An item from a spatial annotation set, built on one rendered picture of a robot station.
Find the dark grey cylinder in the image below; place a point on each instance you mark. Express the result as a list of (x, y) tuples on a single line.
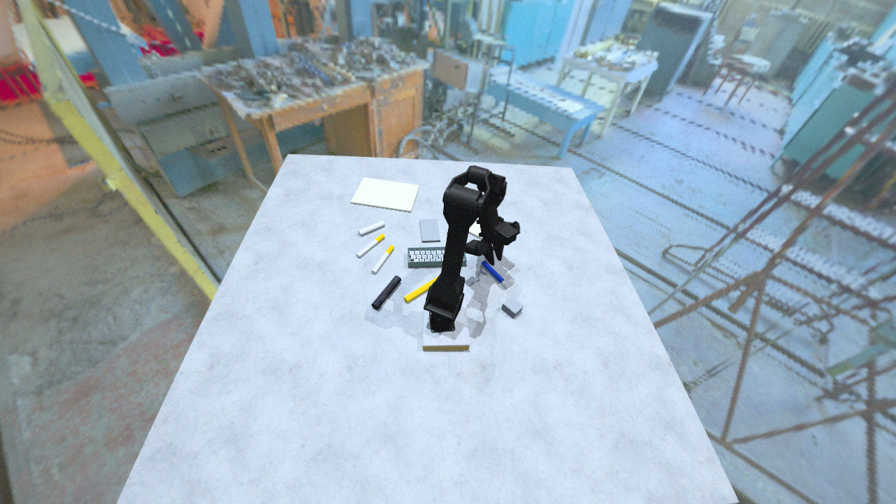
[(386, 292)]

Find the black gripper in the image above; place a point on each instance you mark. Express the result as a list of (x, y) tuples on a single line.
[(484, 246)]

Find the yellow rounded-end cylinder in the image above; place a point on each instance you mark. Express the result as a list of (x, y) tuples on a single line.
[(419, 291)]

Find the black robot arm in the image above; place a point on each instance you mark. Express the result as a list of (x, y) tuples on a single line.
[(462, 207)]

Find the blue stylus with grey tip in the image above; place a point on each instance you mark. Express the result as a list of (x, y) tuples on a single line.
[(493, 272)]

